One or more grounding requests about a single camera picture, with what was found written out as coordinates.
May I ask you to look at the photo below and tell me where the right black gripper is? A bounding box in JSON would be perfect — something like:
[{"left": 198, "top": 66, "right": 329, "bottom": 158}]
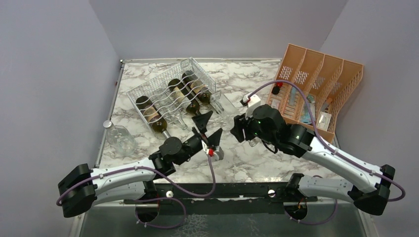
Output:
[{"left": 231, "top": 106, "right": 277, "bottom": 146}]

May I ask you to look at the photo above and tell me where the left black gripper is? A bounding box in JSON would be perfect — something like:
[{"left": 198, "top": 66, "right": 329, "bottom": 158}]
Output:
[{"left": 175, "top": 111, "right": 222, "bottom": 166}]

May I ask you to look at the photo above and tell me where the clear square glass bottle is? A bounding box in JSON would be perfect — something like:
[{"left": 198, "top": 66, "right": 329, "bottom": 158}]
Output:
[{"left": 210, "top": 91, "right": 250, "bottom": 138}]

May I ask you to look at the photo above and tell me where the dark-neck green wine bottle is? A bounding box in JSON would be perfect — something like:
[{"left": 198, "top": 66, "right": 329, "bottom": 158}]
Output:
[{"left": 168, "top": 79, "right": 201, "bottom": 116}]

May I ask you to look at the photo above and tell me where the silver-neck green wine bottle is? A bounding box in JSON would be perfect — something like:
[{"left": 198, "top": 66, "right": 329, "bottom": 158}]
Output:
[{"left": 181, "top": 70, "right": 225, "bottom": 114}]

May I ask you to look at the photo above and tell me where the clear textured glass bottle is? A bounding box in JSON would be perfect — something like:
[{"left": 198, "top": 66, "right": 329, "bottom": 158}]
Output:
[{"left": 153, "top": 88, "right": 188, "bottom": 130}]

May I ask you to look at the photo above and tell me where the clear jar silver lid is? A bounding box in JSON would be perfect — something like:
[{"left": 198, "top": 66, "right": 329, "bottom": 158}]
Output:
[{"left": 103, "top": 120, "right": 137, "bottom": 157}]

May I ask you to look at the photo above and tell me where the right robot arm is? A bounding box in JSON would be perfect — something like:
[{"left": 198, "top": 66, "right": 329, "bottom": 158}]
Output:
[{"left": 230, "top": 105, "right": 395, "bottom": 216}]

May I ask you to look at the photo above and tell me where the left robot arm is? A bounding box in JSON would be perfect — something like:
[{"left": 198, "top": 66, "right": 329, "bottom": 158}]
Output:
[{"left": 56, "top": 111, "right": 223, "bottom": 218}]

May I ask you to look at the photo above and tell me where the red-cap bottle in organizer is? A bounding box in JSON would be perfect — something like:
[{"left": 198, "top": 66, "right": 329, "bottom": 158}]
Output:
[{"left": 271, "top": 81, "right": 283, "bottom": 95}]

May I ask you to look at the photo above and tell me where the blue item in organizer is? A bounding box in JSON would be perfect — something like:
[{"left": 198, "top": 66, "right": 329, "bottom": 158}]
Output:
[{"left": 299, "top": 97, "right": 316, "bottom": 125}]

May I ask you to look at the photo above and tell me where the orange plastic file organizer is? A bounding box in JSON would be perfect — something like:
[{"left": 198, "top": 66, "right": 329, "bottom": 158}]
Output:
[{"left": 266, "top": 44, "right": 364, "bottom": 142}]

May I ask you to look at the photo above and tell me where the white packet in organizer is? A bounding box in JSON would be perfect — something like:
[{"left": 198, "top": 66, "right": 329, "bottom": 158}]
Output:
[{"left": 316, "top": 112, "right": 332, "bottom": 131}]

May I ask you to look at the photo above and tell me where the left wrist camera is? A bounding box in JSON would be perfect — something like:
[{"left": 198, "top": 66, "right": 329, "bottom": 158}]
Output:
[{"left": 202, "top": 141, "right": 224, "bottom": 162}]

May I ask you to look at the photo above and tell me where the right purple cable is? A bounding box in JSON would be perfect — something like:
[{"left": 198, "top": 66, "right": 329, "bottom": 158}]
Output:
[{"left": 247, "top": 80, "right": 407, "bottom": 202}]

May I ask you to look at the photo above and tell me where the white wire wine rack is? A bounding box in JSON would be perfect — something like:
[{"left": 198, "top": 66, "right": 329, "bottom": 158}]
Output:
[{"left": 126, "top": 58, "right": 216, "bottom": 138}]

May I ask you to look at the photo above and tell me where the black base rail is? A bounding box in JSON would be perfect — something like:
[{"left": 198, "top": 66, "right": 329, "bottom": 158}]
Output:
[{"left": 124, "top": 182, "right": 318, "bottom": 217}]

